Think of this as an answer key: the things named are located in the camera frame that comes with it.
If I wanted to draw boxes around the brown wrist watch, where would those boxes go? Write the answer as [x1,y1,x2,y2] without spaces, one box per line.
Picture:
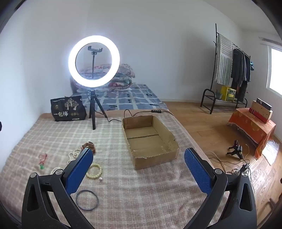
[81,142,97,156]

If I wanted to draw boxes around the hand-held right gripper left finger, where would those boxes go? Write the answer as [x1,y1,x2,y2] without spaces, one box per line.
[21,147,94,229]

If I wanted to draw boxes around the window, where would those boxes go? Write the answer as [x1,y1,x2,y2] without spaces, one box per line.
[266,46,282,96]

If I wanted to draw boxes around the cream bead bracelet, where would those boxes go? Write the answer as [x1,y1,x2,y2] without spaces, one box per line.
[86,163,103,179]

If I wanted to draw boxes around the striped towel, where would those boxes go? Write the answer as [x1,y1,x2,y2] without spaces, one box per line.
[215,34,234,85]

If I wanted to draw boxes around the small black floor tripod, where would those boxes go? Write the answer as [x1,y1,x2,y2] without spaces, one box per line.
[227,140,244,159]

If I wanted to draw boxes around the pale floral folded quilt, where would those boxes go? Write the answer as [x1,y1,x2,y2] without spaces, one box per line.
[79,63,136,78]

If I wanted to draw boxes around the tan box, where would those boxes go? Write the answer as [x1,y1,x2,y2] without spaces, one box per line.
[250,100,273,124]

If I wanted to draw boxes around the floor cables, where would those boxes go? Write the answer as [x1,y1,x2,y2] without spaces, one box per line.
[207,143,252,174]

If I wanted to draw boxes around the black cable with inline switch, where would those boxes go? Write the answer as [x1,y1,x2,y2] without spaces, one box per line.
[106,109,174,123]

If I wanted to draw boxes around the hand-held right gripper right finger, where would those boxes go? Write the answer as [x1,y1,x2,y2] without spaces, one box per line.
[184,147,258,229]

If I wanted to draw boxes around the black printed bag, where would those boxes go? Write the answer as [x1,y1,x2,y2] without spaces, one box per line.
[50,95,87,122]

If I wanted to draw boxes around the cardboard box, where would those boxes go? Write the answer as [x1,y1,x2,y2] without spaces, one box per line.
[122,115,179,170]

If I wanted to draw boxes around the white ring light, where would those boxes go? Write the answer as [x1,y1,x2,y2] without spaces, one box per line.
[68,36,120,90]

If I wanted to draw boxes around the black ring bangle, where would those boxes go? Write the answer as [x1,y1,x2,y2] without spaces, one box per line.
[75,190,99,211]

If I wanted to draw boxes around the yellow box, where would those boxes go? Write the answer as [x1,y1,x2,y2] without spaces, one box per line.
[221,86,237,102]

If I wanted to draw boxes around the blue patterned bed sheet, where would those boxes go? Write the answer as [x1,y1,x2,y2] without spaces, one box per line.
[70,83,168,112]

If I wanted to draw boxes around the dark hanging clothes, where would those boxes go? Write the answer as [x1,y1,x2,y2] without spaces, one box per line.
[230,48,252,102]

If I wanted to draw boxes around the dark flat box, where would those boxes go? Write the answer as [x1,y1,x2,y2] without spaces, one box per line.
[256,98,272,111]

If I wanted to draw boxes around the red cord green pendant necklace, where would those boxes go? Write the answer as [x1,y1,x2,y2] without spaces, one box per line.
[38,153,48,170]

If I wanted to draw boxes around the white pearl necklace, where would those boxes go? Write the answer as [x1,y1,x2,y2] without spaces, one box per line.
[68,149,83,164]

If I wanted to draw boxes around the black clothes rack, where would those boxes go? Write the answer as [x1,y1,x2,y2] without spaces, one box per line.
[200,23,252,114]

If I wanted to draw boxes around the plaid blanket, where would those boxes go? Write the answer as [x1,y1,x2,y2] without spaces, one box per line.
[0,112,234,229]

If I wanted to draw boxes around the orange cloth covered table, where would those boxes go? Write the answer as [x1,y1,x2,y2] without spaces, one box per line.
[228,107,276,160]

